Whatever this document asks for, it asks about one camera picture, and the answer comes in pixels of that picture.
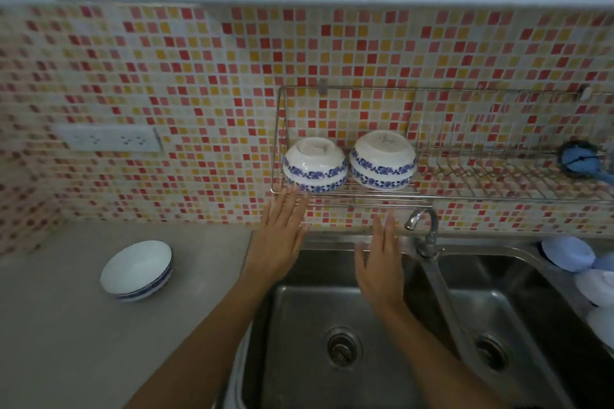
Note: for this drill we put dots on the person's left forearm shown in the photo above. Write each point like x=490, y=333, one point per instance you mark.
x=206, y=346

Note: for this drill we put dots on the chrome sink faucet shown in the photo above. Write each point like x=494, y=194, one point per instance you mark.
x=427, y=231

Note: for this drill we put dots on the white plastic bowl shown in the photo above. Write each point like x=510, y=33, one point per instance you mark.
x=597, y=286
x=603, y=326

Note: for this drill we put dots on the metal sink drain strainer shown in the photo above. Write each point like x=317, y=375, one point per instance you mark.
x=491, y=352
x=341, y=347

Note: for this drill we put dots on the blue floral white bowl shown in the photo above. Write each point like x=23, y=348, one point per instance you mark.
x=383, y=162
x=314, y=164

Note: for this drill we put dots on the white bowl with blue rim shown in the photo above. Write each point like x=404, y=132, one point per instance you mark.
x=136, y=269

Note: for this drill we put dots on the person's left fingers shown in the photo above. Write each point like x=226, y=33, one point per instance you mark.
x=285, y=210

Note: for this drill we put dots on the metal rack wall hook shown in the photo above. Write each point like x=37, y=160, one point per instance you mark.
x=584, y=92

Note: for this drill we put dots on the person's right hand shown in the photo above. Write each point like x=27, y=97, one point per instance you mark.
x=381, y=274

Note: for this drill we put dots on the person's right forearm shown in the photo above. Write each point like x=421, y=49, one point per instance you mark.
x=431, y=360

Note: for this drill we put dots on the white wall power outlet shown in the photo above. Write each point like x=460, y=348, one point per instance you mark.
x=108, y=138

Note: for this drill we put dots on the stainless steel double sink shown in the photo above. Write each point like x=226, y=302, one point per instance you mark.
x=518, y=298

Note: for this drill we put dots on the blue dish brush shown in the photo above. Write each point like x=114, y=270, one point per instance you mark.
x=581, y=162

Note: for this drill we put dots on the person's right thumb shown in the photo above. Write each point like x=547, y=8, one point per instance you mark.
x=360, y=257

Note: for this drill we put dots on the person's left hand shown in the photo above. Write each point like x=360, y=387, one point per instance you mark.
x=274, y=250

